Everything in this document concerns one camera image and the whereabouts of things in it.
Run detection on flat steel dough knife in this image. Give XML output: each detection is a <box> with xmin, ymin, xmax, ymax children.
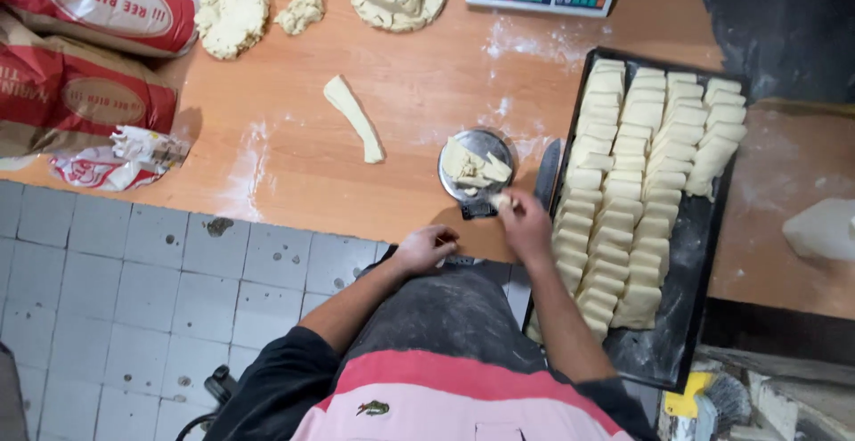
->
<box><xmin>533</xmin><ymin>138</ymin><xmax>564</xmax><ymax>211</ymax></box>

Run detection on dark grey apron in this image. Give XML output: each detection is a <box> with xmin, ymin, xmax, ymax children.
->
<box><xmin>347</xmin><ymin>264</ymin><xmax>550</xmax><ymax>376</ymax></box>

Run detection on black plastic sheet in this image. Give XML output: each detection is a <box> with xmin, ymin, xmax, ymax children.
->
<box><xmin>701</xmin><ymin>0</ymin><xmax>855</xmax><ymax>104</ymax></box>

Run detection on crumpled empty flour bag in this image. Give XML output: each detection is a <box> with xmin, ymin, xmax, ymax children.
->
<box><xmin>48</xmin><ymin>126</ymin><xmax>191</xmax><ymax>192</ymax></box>

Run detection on flat rough dough lump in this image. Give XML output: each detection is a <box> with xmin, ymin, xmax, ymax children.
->
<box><xmin>194</xmin><ymin>0</ymin><xmax>271</xmax><ymax>61</ymax></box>

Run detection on small scale with metal pan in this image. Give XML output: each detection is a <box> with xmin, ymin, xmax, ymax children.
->
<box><xmin>437</xmin><ymin>128</ymin><xmax>516</xmax><ymax>221</ymax></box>

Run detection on person's right hand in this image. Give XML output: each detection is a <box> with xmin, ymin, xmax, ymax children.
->
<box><xmin>491</xmin><ymin>188</ymin><xmax>556</xmax><ymax>263</ymax></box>

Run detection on dough scraps in scale pan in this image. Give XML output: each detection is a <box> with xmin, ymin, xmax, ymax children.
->
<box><xmin>443</xmin><ymin>137</ymin><xmax>513</xmax><ymax>191</ymax></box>

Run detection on pink and black polo shirt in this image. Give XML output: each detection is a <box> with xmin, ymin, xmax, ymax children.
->
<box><xmin>204</xmin><ymin>326</ymin><xmax>662</xmax><ymax>441</ymax></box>

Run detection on small rough dough lump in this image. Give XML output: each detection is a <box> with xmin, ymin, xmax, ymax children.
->
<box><xmin>274</xmin><ymin>0</ymin><xmax>326</xmax><ymax>36</ymax></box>

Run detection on black stool frame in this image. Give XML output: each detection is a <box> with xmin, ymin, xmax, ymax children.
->
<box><xmin>175</xmin><ymin>364</ymin><xmax>241</xmax><ymax>441</ymax></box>

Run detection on long dough strip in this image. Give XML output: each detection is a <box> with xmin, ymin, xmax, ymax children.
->
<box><xmin>323</xmin><ymin>75</ymin><xmax>386</xmax><ymax>164</ymax></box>

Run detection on black baking tray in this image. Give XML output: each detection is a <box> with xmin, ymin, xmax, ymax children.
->
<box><xmin>523</xmin><ymin>47</ymin><xmax>752</xmax><ymax>395</ymax></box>

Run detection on red and white flour sack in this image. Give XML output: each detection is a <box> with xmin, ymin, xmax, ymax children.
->
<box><xmin>0</xmin><ymin>0</ymin><xmax>201</xmax><ymax>59</ymax></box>

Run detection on rows of shaped dough portions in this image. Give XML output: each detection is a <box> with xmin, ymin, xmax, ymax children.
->
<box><xmin>525</xmin><ymin>58</ymin><xmax>749</xmax><ymax>345</ymax></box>

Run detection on red and brown flour sack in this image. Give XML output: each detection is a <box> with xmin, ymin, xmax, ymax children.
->
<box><xmin>0</xmin><ymin>10</ymin><xmax>179</xmax><ymax>158</ymax></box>

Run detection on yellow dustpan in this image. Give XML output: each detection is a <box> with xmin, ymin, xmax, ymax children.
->
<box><xmin>663</xmin><ymin>371</ymin><xmax>716</xmax><ymax>422</ymax></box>

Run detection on grey bristle brush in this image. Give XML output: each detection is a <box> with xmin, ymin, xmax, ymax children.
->
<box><xmin>695</xmin><ymin>373</ymin><xmax>754</xmax><ymax>441</ymax></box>

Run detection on person's left hand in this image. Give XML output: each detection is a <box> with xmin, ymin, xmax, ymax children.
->
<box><xmin>394</xmin><ymin>224</ymin><xmax>462</xmax><ymax>276</ymax></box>

